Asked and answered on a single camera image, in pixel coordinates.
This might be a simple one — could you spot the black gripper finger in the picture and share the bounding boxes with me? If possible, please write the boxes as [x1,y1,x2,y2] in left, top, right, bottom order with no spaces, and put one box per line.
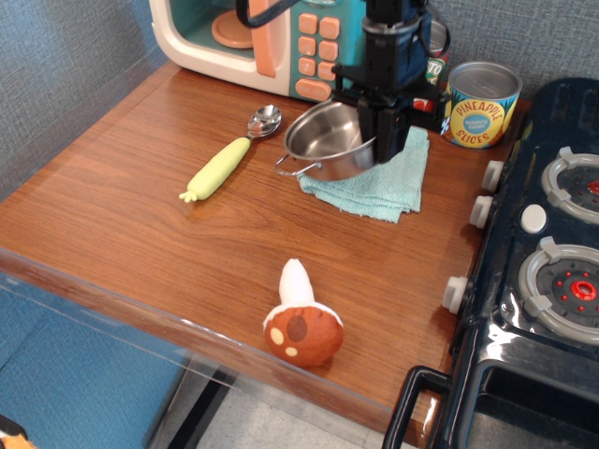
[376,109,410,164]
[357,97,377,140]

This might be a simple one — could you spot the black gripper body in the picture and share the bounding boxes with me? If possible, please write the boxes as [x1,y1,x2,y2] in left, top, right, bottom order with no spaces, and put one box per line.
[333,18,448,132]

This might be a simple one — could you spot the silver metal pot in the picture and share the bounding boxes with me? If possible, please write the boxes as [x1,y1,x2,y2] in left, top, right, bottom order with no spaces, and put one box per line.
[274,100,375,181]

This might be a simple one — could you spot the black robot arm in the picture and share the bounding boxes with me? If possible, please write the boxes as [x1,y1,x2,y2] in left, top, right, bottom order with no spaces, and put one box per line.
[333,1,449,165]

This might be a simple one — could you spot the light blue rag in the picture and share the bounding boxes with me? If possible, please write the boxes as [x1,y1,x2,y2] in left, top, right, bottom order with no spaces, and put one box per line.
[299,126,430,224]

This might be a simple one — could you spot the tomato sauce can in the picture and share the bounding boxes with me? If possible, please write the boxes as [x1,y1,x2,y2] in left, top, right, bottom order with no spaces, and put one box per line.
[415,19,451,94]

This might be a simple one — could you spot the toy microwave oven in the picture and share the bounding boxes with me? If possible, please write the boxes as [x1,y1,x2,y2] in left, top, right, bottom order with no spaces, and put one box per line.
[150,0,366,102]

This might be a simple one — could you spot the pineapple slices can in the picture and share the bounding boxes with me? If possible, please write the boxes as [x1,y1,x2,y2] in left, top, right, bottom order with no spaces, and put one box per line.
[441,61,523,149]

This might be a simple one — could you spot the plush brown mushroom toy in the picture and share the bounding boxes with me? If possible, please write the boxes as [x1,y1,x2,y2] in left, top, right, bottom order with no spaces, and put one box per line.
[263,258,344,368]

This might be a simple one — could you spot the black toy stove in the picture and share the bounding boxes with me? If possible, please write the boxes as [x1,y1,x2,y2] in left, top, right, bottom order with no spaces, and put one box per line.
[384,78,598,448]

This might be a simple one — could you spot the spoon with green handle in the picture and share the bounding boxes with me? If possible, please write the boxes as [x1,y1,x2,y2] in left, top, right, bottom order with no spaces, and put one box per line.
[179,105,282,203]

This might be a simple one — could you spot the black braided cable sleeve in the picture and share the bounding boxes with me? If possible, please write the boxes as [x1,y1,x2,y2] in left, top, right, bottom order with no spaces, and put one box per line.
[235,0,300,29]

